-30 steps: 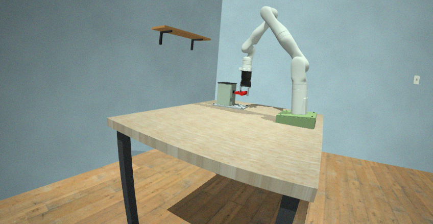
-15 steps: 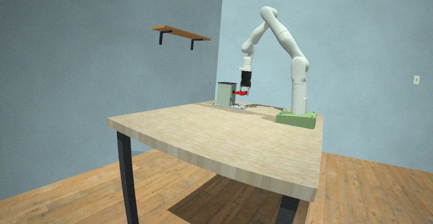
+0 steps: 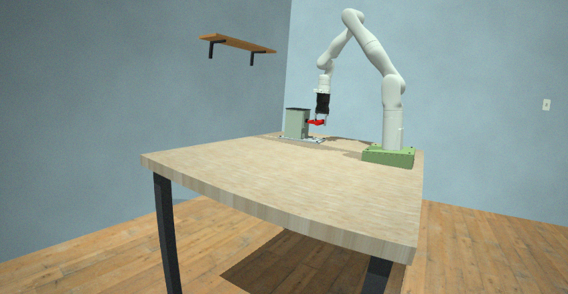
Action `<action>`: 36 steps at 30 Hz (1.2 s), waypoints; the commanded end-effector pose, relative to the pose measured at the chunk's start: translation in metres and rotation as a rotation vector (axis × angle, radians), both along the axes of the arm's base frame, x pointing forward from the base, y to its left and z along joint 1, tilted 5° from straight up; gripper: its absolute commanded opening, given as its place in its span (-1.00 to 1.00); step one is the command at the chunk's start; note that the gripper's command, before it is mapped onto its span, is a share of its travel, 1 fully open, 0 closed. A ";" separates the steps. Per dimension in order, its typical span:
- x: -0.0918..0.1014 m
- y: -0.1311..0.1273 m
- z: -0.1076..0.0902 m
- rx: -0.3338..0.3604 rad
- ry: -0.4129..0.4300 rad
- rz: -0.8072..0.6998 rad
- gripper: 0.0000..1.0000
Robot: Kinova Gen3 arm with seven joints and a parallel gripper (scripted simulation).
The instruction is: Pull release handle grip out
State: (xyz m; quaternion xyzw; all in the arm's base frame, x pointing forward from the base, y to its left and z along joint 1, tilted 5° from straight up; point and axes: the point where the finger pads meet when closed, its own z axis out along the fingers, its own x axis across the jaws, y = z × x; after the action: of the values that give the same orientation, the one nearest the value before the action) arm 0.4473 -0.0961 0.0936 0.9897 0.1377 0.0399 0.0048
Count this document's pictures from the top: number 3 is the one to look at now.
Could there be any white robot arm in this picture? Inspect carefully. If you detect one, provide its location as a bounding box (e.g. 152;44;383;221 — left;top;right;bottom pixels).
317;8;406;151

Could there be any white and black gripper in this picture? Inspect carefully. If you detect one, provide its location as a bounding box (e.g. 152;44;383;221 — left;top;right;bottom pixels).
313;84;331;126

